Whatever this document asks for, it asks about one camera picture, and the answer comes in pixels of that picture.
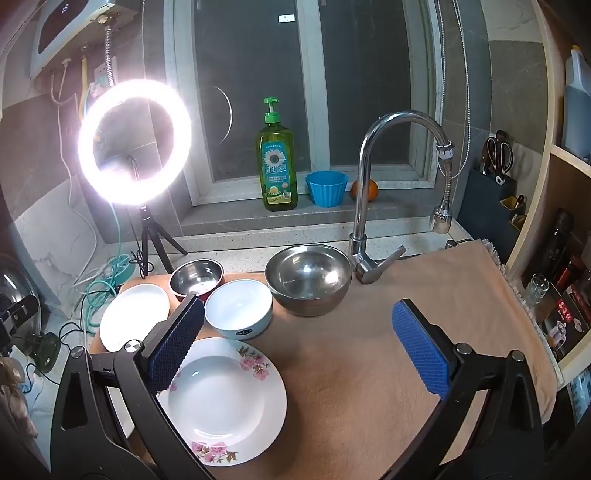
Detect wall water heater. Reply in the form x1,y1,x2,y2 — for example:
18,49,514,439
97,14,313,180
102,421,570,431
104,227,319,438
28,0,121,81

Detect red printed box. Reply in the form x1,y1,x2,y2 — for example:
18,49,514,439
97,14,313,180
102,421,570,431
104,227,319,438
538,284,591,363

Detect small steel bowl red outside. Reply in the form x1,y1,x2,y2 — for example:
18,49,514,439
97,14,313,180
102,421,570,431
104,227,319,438
170,258,225,303

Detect peach cloth mat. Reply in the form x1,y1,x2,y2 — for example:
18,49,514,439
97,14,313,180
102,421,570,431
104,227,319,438
90,237,561,480

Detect steel pot lid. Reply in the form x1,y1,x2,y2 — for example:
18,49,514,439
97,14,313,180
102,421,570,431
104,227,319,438
0,263,43,356

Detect teal cable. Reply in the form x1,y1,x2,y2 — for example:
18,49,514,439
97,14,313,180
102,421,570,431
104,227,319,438
74,203,134,330

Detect kitchen scissors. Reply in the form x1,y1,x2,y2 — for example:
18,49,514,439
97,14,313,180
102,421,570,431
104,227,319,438
480,131,514,185

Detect green dish soap bottle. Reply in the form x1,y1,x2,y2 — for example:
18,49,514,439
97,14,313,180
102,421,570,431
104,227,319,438
257,97,298,212

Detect white floral plate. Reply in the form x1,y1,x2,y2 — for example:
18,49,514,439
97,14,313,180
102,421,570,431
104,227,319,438
154,337,288,468

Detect small glass cup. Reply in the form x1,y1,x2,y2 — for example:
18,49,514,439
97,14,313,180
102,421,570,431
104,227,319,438
524,273,550,305

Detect wooden shelf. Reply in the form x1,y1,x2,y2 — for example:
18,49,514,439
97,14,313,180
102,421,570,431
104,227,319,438
505,0,591,384

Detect dark oil jug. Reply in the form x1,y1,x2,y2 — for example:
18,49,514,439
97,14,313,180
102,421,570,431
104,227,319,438
561,45,591,160

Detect metal flexible hose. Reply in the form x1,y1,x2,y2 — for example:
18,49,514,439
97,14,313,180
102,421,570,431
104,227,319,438
104,14,116,88

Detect large steel bowl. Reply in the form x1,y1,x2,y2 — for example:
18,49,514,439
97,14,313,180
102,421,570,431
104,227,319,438
265,244,354,317

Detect dark green round object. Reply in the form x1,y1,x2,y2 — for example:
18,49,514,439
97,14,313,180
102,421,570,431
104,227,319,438
30,332,61,374

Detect black tripod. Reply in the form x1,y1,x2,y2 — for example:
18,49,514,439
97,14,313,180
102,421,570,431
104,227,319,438
124,154,189,278

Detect light blue ceramic bowl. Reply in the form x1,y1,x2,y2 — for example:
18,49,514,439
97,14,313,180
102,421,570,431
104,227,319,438
204,279,273,341

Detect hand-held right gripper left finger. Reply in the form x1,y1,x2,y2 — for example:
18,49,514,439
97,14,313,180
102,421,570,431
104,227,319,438
50,295,218,480

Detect window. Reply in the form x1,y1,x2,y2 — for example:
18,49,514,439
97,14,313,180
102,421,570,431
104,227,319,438
173,0,439,206

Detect person's left hand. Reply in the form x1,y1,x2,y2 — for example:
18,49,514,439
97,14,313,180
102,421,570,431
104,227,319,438
0,356,40,437

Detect dark bottle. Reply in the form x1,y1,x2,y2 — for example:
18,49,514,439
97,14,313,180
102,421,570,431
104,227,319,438
540,208,575,282

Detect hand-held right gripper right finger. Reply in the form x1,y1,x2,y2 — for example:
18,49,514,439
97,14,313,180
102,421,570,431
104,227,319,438
392,298,546,480

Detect plain white plate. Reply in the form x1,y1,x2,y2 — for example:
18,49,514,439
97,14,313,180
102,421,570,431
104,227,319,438
99,284,171,352

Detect orange fruit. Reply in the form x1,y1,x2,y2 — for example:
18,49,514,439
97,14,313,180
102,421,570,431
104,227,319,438
350,179,379,201

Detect dark knife block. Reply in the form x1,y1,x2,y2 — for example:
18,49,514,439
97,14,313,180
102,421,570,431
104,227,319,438
457,168,527,268

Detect ring light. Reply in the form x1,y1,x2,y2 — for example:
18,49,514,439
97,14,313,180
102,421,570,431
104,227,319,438
78,79,192,200

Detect blue fluted cup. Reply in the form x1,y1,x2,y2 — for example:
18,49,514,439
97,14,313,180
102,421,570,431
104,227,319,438
305,171,349,208

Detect chrome faucet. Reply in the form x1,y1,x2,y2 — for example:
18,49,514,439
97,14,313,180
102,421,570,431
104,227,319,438
348,110,458,284

